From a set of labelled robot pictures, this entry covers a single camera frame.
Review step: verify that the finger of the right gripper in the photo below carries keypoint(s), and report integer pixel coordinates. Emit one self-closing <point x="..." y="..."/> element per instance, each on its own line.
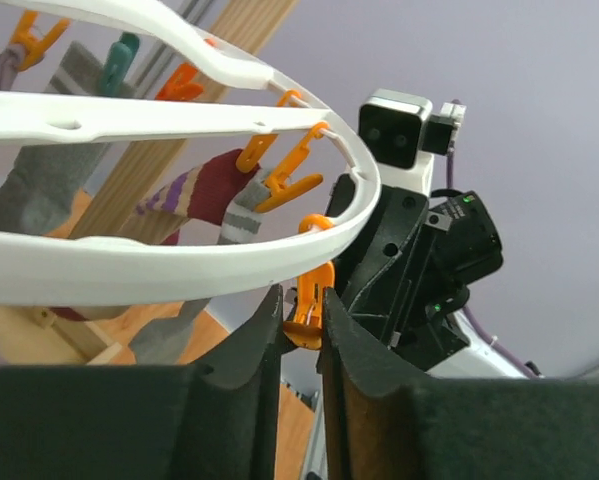
<point x="355" y="295"/>

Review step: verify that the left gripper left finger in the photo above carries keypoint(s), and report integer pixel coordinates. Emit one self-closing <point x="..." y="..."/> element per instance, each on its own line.
<point x="215" y="418"/>

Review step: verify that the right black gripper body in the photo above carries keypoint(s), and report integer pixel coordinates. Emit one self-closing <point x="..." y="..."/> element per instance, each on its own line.
<point x="418" y="291"/>

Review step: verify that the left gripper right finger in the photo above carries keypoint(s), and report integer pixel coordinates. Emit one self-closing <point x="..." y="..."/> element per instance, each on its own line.
<point x="385" y="419"/>

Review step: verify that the yellow-orange clip front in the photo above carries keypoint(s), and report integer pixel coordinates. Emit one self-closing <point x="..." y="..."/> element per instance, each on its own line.
<point x="304" y="328"/>

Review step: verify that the yellow-orange clothes clip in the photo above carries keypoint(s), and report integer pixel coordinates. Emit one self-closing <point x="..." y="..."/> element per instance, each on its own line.
<point x="281" y="189"/>

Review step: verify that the white round clip hanger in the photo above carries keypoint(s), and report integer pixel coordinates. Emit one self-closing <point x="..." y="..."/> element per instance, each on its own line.
<point x="252" y="124"/>

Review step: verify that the teal clothes clip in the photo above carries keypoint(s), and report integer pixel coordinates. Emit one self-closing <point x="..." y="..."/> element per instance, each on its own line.
<point x="121" y="55"/>

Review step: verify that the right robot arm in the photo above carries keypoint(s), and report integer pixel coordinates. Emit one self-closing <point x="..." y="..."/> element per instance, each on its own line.
<point x="472" y="251"/>

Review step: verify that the yellow-orange clip right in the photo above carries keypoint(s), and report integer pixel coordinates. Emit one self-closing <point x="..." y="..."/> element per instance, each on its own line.
<point x="259" y="144"/>

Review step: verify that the orange clip far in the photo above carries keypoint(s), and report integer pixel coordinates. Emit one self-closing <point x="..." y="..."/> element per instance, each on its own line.
<point x="181" y="85"/>

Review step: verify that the orange clothes clip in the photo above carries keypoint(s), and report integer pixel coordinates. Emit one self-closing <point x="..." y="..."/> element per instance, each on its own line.
<point x="35" y="46"/>

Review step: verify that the wooden drying rack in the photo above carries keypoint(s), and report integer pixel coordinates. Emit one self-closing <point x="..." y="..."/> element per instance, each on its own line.
<point x="247" y="25"/>

